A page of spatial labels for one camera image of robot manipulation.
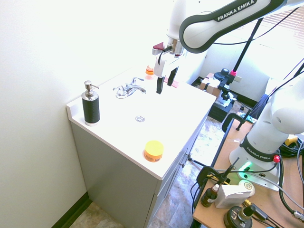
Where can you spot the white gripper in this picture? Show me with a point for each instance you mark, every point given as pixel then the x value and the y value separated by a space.
pixel 161 65

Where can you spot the white Franka Panda arm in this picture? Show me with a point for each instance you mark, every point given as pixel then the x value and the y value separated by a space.
pixel 273 123

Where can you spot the pink cloth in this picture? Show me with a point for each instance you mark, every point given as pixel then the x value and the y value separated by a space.
pixel 175 83

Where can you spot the orange capped clear bottle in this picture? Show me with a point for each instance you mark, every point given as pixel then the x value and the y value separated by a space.
pixel 149 73

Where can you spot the chrome sink faucet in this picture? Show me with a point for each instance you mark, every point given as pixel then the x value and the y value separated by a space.
pixel 128 89

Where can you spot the brown cardboard box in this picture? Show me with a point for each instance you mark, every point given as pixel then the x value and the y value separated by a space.
pixel 210 86

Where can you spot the chrome sink drain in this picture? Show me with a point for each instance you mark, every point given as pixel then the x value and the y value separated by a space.
pixel 140 118

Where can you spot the white sink countertop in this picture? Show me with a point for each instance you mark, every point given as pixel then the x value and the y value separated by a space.
pixel 142 121

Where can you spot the black tripod head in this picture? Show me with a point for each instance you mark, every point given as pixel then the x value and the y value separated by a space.
pixel 225 82

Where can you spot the black storage case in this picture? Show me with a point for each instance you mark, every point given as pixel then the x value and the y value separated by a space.
pixel 219 110

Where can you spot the yellow lidded orange jar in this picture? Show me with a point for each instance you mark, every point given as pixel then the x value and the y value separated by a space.
pixel 153 151

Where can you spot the black c-clamp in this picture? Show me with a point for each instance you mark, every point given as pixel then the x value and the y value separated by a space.
pixel 234 120
pixel 206 174

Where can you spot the black ribbed soap dispenser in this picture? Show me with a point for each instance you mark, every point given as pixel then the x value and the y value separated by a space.
pixel 90 104

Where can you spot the grey vanity cabinet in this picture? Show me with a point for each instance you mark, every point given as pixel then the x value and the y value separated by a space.
pixel 133 180

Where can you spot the brown dropper bottle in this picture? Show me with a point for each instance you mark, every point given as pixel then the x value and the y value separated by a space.
pixel 210 196

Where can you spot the white round jar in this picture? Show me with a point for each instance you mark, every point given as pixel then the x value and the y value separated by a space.
pixel 247 185

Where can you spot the white cardboard box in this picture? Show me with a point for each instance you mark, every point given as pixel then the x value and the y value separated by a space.
pixel 231 196

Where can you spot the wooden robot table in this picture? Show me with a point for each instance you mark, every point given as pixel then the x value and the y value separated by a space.
pixel 249 185

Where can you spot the round black tin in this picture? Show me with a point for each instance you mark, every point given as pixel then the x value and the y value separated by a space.
pixel 237 219

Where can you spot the red wrist camera mount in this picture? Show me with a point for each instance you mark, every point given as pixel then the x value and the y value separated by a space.
pixel 158 46

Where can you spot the black camera stand pole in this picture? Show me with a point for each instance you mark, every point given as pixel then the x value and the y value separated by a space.
pixel 247 45

